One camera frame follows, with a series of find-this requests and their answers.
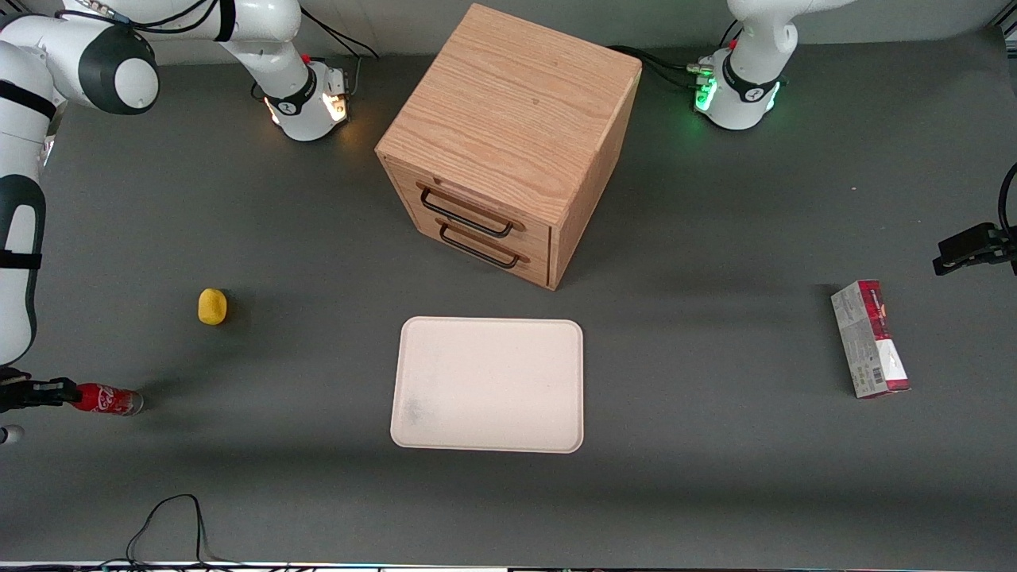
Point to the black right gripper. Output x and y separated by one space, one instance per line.
24 393

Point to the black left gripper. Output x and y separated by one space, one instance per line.
979 242

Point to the red coke bottle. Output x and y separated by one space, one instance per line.
107 399

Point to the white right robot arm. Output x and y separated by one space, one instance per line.
20 294

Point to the cream plastic tray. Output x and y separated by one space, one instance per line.
489 385

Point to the red and grey carton box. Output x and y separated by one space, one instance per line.
870 338

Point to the yellow lemon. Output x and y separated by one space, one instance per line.
212 307

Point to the wooden drawer cabinet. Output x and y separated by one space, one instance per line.
508 111

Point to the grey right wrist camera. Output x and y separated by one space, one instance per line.
11 434

